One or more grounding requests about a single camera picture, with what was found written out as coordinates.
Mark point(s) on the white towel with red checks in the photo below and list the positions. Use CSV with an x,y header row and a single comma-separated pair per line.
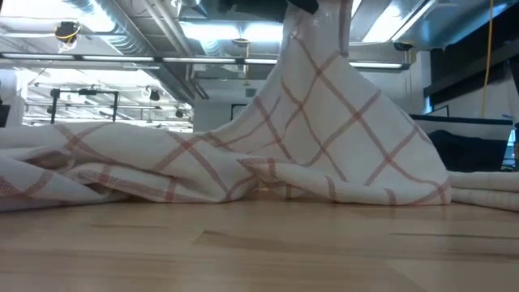
x,y
324,121

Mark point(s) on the white towel with beige stripes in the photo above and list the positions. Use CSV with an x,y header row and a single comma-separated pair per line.
x,y
486,190

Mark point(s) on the navy blue fabric bin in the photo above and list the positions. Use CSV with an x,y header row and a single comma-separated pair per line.
x,y
470,150

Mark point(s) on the black slanted wall beam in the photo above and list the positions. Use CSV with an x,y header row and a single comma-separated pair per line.
x,y
478,77

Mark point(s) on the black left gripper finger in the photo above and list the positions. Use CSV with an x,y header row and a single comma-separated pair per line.
x,y
304,5

